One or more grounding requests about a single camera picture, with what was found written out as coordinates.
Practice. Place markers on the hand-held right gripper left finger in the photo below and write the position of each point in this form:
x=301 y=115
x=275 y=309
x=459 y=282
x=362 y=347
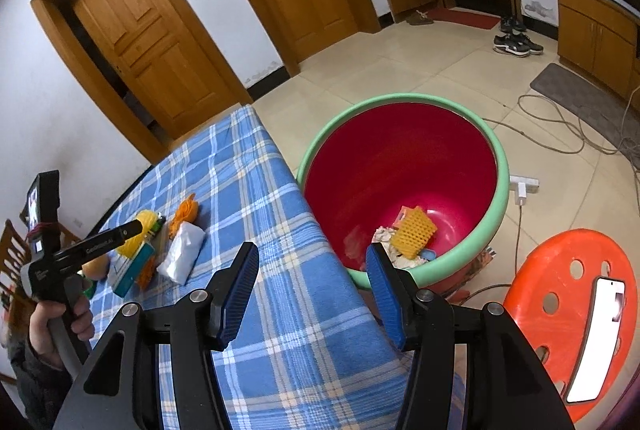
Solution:
x=240 y=295

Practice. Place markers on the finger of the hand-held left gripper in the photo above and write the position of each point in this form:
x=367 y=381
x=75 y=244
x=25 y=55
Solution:
x=100 y=245

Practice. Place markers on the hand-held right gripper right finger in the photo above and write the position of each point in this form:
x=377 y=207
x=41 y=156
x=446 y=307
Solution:
x=385 y=295

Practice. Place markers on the yellow foam fruit net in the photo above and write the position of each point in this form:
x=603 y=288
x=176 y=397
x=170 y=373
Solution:
x=131 y=246
x=412 y=232

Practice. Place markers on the small white paper ball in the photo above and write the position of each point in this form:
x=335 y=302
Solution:
x=407 y=261

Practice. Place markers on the teal and white box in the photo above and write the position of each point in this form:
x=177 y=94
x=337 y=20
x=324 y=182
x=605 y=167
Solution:
x=127 y=277

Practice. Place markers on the small blue wrapper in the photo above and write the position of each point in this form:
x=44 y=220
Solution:
x=428 y=254

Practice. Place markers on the white tissue pack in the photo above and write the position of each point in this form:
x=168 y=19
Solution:
x=180 y=255

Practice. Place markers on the orange cardboard box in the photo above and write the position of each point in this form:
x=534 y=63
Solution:
x=402 y=216

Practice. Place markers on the red bucket with green rim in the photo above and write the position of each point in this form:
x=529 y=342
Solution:
x=390 y=160

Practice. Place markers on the person's left forearm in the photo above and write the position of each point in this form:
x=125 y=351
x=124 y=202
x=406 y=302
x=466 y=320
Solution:
x=35 y=390

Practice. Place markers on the person's left hand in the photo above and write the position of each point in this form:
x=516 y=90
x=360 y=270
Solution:
x=44 y=332

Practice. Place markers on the brown apple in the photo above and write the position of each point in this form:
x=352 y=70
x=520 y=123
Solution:
x=97 y=269

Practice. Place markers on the wooden chair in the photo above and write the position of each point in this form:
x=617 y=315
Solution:
x=12 y=255

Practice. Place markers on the blue plaid tablecloth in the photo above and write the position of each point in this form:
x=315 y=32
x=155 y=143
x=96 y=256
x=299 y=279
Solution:
x=280 y=260

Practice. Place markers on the patterned floor mat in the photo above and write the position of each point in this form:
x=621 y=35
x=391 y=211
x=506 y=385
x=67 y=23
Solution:
x=480 y=265

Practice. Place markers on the orange plastic stool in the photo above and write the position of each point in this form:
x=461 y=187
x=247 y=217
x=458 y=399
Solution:
x=545 y=270

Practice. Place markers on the white charger plug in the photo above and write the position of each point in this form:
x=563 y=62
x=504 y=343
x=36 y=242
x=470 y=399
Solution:
x=519 y=195

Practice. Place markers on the white power strip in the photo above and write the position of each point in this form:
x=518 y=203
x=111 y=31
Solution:
x=530 y=182

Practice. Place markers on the wooden door with arched panel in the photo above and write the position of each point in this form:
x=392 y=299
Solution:
x=135 y=35

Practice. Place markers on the white smartphone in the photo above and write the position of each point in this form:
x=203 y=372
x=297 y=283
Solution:
x=595 y=345

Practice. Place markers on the grey floor mat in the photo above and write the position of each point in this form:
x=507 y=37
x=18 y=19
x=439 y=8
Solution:
x=565 y=85

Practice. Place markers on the black white-soled sneaker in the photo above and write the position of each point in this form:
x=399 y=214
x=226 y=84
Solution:
x=532 y=46
x=507 y=45

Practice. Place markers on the brown slipper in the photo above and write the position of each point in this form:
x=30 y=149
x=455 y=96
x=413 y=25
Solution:
x=419 y=18

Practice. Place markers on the red door mat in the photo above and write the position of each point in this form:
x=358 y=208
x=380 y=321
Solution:
x=465 y=17

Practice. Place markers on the dark shoe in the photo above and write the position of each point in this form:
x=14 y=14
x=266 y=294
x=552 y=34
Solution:
x=520 y=24
x=506 y=24

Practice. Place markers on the wooden sideboard cabinet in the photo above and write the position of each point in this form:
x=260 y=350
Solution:
x=595 y=30

